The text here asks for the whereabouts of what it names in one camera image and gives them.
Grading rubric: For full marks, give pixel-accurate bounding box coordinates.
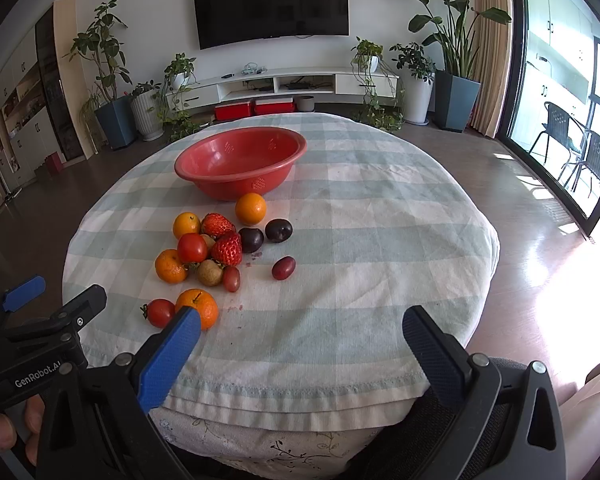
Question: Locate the red tomato with stem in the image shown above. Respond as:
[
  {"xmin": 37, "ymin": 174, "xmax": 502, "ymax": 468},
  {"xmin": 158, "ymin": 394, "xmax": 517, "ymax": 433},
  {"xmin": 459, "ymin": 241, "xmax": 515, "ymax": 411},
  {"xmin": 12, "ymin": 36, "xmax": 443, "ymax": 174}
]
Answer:
[{"xmin": 140, "ymin": 299, "xmax": 175, "ymax": 328}]

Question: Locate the mandarin orange with stem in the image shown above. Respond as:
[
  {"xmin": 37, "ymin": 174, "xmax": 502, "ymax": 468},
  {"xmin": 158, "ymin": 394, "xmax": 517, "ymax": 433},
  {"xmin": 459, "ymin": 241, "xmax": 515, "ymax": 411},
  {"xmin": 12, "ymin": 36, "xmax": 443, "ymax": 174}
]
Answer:
[{"xmin": 175, "ymin": 288, "xmax": 220, "ymax": 330}]

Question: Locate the brown kiwi fruit front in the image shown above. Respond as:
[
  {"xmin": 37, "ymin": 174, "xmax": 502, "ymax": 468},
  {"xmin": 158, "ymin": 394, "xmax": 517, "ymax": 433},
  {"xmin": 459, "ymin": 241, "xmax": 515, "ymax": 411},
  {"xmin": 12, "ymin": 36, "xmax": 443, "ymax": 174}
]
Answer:
[{"xmin": 196, "ymin": 259, "xmax": 223, "ymax": 287}]

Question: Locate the brown kiwi fruit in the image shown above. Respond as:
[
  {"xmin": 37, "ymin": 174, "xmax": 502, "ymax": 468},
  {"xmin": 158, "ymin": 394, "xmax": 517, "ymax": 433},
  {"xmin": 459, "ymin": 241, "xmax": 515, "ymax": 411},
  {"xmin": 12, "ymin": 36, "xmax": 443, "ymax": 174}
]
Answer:
[
  {"xmin": 201, "ymin": 234, "xmax": 215, "ymax": 250},
  {"xmin": 196, "ymin": 259, "xmax": 223, "ymax": 287}
]

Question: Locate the small mandarin orange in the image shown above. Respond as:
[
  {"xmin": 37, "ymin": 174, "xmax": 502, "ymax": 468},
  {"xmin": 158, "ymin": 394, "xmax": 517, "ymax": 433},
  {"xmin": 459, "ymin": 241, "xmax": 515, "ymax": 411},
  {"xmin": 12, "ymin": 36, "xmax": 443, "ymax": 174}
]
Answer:
[{"xmin": 172, "ymin": 211, "xmax": 200, "ymax": 240}]

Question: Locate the brown kiwi fruit back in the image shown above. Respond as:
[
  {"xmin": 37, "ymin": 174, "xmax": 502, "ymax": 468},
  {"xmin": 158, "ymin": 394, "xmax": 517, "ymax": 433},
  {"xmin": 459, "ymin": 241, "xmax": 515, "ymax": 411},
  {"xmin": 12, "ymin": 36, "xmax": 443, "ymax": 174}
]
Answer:
[{"xmin": 201, "ymin": 234, "xmax": 215, "ymax": 250}]

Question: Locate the red strawberry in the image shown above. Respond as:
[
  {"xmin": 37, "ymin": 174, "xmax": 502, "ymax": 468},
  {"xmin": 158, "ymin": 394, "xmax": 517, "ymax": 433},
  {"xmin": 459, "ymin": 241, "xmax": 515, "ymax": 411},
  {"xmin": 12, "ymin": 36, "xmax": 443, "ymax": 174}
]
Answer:
[
  {"xmin": 200, "ymin": 212, "xmax": 236, "ymax": 240},
  {"xmin": 211, "ymin": 232, "xmax": 242, "ymax": 266}
]

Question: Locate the dark plum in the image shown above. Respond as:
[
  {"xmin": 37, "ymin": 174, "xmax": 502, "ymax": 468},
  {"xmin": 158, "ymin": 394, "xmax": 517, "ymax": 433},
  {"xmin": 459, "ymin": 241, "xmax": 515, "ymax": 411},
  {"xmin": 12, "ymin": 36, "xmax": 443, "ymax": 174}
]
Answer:
[
  {"xmin": 238, "ymin": 228, "xmax": 264, "ymax": 254},
  {"xmin": 265, "ymin": 219, "xmax": 294, "ymax": 243}
]

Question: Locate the large orange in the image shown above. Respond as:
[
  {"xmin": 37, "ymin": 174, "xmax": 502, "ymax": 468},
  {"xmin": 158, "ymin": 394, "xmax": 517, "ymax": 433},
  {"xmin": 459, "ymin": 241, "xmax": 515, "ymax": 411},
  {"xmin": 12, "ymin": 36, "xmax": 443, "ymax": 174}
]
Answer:
[{"xmin": 235, "ymin": 193, "xmax": 268, "ymax": 226}]

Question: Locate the left human hand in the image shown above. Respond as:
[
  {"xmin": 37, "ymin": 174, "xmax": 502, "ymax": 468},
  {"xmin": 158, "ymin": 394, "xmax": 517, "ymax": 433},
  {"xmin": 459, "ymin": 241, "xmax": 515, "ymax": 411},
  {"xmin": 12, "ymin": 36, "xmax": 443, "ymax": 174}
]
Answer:
[{"xmin": 0, "ymin": 394, "xmax": 45, "ymax": 466}]

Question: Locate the small red bin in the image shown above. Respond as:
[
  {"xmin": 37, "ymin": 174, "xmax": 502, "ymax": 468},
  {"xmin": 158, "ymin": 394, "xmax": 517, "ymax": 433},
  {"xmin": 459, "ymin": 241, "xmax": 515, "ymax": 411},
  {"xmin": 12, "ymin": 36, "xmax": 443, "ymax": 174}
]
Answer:
[{"xmin": 45, "ymin": 152, "xmax": 64, "ymax": 177}]

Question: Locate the floral under tablecloth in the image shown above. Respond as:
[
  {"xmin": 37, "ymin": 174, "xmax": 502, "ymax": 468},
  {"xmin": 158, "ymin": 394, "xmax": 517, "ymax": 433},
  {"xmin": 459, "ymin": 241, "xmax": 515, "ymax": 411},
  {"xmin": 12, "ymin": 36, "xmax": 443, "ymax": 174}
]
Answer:
[{"xmin": 150, "ymin": 408, "xmax": 379, "ymax": 479}]

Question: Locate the checkered green white tablecloth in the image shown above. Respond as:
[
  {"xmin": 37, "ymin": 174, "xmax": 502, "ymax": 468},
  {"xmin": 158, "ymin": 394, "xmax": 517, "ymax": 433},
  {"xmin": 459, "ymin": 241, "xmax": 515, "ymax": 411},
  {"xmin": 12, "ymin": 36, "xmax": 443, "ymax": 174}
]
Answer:
[{"xmin": 62, "ymin": 113, "xmax": 500, "ymax": 431}]

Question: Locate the tall plant blue pot left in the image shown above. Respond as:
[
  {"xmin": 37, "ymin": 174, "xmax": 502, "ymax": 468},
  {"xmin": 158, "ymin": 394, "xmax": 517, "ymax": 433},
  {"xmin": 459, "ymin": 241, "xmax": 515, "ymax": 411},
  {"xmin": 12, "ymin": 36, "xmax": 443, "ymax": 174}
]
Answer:
[{"xmin": 66, "ymin": 0, "xmax": 133, "ymax": 150}]

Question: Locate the tall plant blue pot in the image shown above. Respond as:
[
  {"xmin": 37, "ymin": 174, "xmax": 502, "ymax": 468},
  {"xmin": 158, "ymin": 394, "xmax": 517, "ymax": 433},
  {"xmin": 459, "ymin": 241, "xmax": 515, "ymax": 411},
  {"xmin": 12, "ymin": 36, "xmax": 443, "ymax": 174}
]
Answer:
[
  {"xmin": 407, "ymin": 0, "xmax": 512, "ymax": 132},
  {"xmin": 66, "ymin": 0, "xmax": 133, "ymax": 150}
]

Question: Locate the plant white ribbed pot left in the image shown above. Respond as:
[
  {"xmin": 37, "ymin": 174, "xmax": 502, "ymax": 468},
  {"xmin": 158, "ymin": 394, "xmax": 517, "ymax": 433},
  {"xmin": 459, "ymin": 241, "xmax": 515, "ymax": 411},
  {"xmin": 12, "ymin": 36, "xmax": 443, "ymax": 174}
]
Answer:
[{"xmin": 130, "ymin": 79, "xmax": 163, "ymax": 142}]

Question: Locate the red plastic colander bowl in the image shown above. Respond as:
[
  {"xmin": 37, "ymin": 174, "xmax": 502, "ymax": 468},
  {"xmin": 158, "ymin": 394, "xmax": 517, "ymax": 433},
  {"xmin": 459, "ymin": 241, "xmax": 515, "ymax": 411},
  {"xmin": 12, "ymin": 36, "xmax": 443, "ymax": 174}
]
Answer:
[{"xmin": 174, "ymin": 127, "xmax": 308, "ymax": 202}]

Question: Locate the trailing plant on console left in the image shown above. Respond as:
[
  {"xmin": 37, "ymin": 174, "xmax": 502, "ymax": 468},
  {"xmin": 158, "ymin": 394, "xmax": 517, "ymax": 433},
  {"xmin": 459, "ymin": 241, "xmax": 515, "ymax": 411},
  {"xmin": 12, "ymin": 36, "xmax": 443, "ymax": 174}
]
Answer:
[{"xmin": 156, "ymin": 53, "xmax": 200, "ymax": 143}]

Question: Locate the trailing plant on console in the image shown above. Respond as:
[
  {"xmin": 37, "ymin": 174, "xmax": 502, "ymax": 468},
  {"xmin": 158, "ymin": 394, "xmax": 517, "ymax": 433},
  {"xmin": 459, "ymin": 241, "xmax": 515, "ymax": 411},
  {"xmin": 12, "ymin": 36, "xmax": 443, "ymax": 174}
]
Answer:
[
  {"xmin": 350, "ymin": 37, "xmax": 403, "ymax": 133},
  {"xmin": 156, "ymin": 53, "xmax": 200, "ymax": 143}
]

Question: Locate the black balcony chair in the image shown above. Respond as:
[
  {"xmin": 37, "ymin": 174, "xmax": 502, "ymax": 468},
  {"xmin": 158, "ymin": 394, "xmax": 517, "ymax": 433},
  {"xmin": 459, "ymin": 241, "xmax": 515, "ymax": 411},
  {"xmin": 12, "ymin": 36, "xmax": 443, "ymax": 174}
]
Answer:
[
  {"xmin": 558, "ymin": 129, "xmax": 600, "ymax": 191},
  {"xmin": 528, "ymin": 101, "xmax": 586, "ymax": 170}
]

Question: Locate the red storage box left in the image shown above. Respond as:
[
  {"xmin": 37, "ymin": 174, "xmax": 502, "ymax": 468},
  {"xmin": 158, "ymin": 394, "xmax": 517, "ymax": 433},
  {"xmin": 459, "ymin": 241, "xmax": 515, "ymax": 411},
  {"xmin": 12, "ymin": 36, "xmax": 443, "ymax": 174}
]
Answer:
[{"xmin": 214, "ymin": 101, "xmax": 252, "ymax": 122}]

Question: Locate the red storage box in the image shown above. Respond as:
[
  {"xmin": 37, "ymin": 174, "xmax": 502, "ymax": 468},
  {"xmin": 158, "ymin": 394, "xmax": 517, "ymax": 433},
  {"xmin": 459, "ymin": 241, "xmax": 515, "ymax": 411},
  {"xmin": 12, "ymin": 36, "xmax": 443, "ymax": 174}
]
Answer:
[
  {"xmin": 253, "ymin": 96, "xmax": 296, "ymax": 115},
  {"xmin": 214, "ymin": 101, "xmax": 252, "ymax": 122}
]

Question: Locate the tall plant blue pot right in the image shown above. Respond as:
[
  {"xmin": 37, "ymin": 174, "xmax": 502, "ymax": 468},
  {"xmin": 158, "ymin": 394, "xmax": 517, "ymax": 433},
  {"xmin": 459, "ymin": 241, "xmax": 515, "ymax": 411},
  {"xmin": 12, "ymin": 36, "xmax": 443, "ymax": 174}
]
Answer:
[{"xmin": 407, "ymin": 0, "xmax": 512, "ymax": 132}]

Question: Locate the trailing plant on console right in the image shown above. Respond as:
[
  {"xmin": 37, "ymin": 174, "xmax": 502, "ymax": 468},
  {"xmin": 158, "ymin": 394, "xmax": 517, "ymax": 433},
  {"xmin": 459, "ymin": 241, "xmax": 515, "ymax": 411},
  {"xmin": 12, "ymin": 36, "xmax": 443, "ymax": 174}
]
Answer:
[{"xmin": 350, "ymin": 37, "xmax": 403, "ymax": 133}]

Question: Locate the red storage box right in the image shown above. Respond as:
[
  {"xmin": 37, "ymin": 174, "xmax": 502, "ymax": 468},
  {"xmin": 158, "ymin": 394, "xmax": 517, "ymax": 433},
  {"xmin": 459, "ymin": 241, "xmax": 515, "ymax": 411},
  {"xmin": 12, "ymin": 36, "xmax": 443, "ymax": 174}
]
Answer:
[{"xmin": 253, "ymin": 96, "xmax": 296, "ymax": 115}]

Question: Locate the plant in white pot right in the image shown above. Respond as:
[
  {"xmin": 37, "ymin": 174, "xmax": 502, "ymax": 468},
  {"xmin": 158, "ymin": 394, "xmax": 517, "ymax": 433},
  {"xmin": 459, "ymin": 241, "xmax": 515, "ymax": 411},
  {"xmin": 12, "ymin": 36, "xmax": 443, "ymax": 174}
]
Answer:
[{"xmin": 389, "ymin": 42, "xmax": 436, "ymax": 126}]

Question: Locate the small grey floor pot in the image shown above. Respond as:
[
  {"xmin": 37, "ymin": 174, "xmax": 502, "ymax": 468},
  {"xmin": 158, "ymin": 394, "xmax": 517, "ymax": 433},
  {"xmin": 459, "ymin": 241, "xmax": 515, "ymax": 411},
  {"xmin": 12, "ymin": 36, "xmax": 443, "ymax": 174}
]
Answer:
[{"xmin": 294, "ymin": 96, "xmax": 315, "ymax": 113}]

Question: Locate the white tv console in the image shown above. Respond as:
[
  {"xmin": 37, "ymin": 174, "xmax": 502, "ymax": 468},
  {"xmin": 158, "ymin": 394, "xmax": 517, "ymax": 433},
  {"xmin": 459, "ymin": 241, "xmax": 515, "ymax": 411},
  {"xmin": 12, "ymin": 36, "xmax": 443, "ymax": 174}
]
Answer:
[{"xmin": 186, "ymin": 67, "xmax": 399, "ymax": 112}]

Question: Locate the beige curtain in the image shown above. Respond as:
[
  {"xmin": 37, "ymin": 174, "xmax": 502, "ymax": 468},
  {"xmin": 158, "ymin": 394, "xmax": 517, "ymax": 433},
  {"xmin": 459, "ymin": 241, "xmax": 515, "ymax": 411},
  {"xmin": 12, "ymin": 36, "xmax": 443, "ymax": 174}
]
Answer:
[{"xmin": 470, "ymin": 0, "xmax": 513, "ymax": 139}]

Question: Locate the wall cabinet shelving unit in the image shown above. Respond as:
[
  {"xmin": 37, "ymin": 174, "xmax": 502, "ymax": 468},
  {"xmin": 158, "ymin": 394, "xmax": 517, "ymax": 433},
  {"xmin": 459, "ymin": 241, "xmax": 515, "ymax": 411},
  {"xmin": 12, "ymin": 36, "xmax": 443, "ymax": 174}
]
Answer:
[{"xmin": 0, "ymin": 0, "xmax": 97, "ymax": 193}]

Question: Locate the wall mounted black television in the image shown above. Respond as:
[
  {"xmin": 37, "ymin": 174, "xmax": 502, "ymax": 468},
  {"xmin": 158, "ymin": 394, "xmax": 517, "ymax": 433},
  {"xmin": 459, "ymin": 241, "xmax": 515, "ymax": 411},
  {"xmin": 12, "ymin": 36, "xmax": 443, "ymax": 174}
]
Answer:
[{"xmin": 194, "ymin": 0, "xmax": 349, "ymax": 49}]

